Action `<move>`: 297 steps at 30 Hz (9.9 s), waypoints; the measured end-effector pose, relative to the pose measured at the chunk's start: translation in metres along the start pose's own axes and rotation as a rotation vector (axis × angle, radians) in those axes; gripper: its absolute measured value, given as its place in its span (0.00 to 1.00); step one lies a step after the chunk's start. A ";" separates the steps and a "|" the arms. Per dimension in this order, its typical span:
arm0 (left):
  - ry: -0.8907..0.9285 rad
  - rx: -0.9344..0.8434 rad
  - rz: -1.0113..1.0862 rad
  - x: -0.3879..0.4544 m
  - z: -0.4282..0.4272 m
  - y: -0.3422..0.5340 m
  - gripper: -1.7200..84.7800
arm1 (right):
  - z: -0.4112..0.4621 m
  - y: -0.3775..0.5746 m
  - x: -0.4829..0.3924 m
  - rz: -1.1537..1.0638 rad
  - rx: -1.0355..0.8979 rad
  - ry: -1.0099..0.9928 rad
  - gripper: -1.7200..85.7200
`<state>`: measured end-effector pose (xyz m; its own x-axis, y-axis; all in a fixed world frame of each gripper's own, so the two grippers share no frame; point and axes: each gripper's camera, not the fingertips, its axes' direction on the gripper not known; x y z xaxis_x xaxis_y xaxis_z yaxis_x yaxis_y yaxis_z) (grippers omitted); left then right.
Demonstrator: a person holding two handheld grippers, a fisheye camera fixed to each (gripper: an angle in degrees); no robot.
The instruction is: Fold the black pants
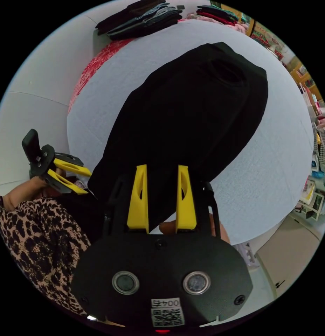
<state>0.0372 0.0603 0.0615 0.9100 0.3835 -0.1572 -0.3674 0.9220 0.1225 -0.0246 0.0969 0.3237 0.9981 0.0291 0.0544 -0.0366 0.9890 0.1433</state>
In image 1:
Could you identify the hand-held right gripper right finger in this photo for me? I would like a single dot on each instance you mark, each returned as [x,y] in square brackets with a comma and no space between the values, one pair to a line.
[186,207]

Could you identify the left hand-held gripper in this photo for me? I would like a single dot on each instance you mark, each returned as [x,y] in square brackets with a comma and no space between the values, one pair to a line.
[41,163]

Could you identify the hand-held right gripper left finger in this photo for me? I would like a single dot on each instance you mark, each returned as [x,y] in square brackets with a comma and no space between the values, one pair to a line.
[137,204]

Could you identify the black pants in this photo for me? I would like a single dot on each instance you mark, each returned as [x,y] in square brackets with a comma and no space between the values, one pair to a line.
[191,118]

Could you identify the person's right hand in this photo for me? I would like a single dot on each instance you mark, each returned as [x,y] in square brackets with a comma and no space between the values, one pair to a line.
[168,227]

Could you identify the person's left hand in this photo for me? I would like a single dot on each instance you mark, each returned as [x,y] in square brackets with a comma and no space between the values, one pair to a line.
[28,190]

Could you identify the person's body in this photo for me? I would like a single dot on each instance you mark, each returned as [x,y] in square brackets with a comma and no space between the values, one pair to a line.
[41,249]

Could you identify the beige cupboard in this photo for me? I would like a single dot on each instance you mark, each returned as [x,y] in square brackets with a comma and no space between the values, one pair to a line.
[286,252]

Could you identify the dark pile of clothes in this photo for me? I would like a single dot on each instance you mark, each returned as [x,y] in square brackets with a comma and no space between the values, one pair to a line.
[141,21]

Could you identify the wooden shelf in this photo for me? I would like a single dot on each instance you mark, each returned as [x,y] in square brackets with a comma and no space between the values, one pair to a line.
[291,60]

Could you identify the red and green pile of clothes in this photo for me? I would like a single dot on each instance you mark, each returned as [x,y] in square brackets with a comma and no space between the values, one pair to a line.
[217,14]

